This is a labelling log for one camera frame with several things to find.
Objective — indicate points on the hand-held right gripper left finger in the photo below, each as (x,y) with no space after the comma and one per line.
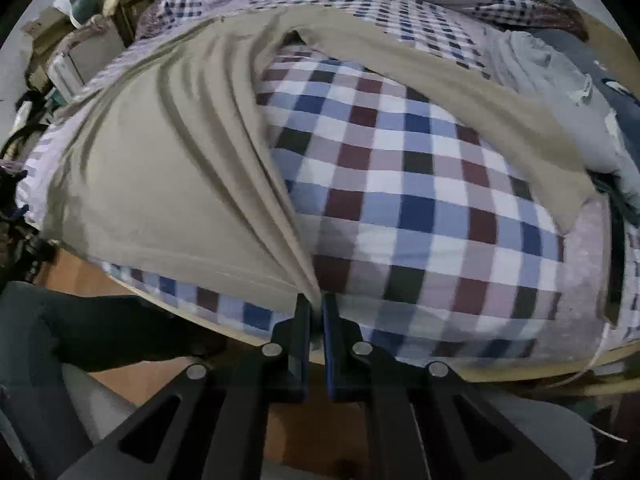
(302,340)

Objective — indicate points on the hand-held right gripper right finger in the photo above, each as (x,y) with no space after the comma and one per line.
(331,345)

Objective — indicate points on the khaki pants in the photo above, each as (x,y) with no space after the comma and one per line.
(175,185)

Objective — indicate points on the light grey garment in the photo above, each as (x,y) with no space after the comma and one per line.
(550,90)

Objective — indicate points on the checked bed sheet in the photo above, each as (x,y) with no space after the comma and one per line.
(400,185)

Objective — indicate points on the person's left leg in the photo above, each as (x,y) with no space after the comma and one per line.
(100,325)

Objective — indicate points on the person's leg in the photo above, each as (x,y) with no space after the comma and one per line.
(545,435)
(100,325)

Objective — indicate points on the person's right leg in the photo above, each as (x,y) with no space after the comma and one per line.
(545,435)

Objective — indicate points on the beige storage box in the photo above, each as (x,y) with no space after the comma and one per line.
(92,60)

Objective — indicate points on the cardboard box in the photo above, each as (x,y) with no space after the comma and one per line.
(45,30)

